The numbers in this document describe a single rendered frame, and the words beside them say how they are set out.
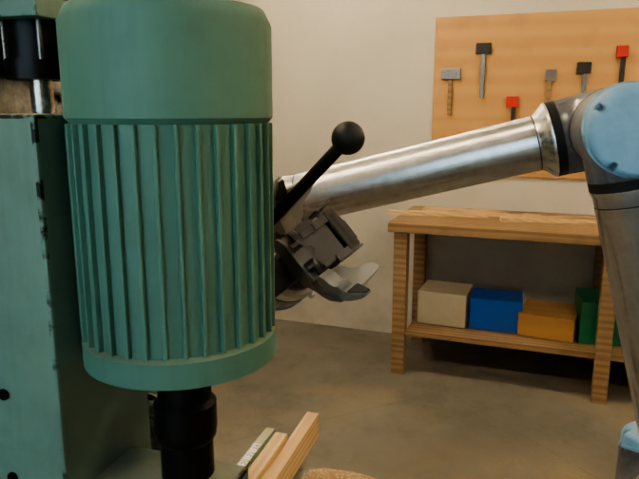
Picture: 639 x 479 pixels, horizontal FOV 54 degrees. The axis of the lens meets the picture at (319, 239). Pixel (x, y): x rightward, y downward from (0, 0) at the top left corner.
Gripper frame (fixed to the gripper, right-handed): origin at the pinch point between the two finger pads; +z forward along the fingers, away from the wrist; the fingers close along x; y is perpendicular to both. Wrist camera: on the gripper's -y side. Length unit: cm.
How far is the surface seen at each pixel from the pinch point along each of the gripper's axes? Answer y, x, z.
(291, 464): -13.6, 22.0, -30.8
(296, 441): -10.8, 20.5, -33.5
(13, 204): -21.9, -17.8, 6.7
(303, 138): 142, -70, -306
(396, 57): 199, -68, -255
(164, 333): -18.9, -1.2, 10.8
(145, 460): -26.9, 6.9, -8.1
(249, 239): -8.9, -3.1, 11.6
